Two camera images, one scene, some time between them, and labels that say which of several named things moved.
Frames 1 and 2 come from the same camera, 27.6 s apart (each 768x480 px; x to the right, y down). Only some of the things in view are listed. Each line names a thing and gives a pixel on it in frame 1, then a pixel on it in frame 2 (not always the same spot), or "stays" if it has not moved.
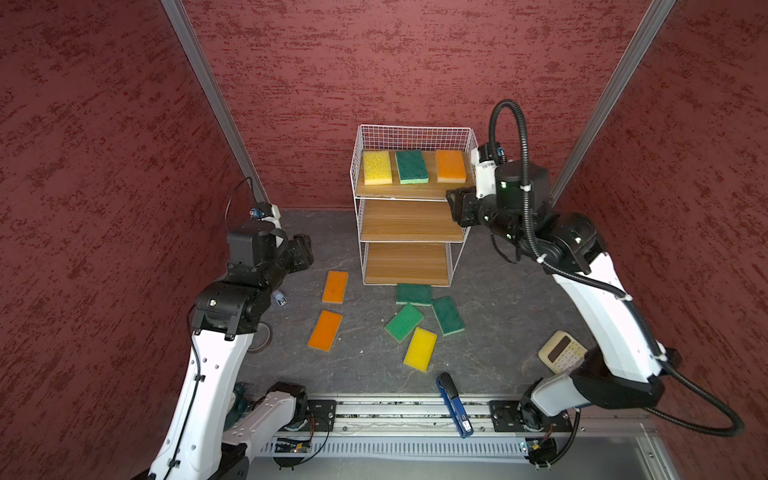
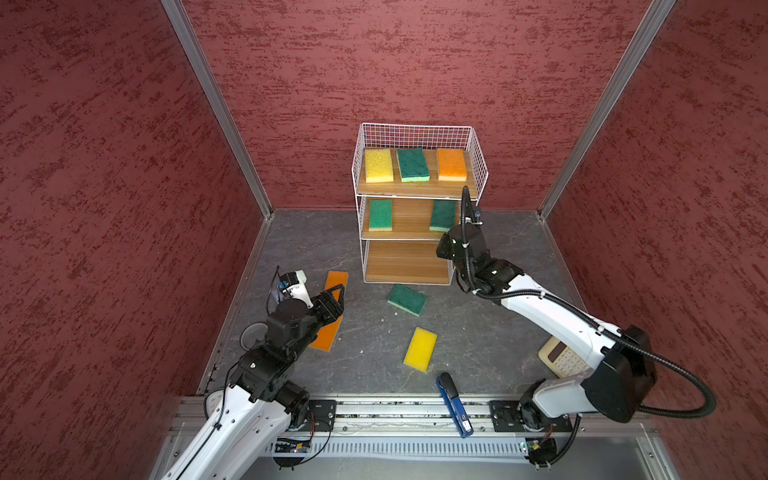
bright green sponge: x=404 y=322 to x=380 y=215
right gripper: x=464 y=206 to x=444 y=249
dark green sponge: x=447 y=315 to x=443 y=215
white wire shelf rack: x=402 y=175 stays
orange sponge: x=335 y=287 stays
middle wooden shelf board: x=408 y=220 stays
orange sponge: x=450 y=166 stays
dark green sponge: x=412 y=167 stays
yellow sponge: x=377 y=170 stays
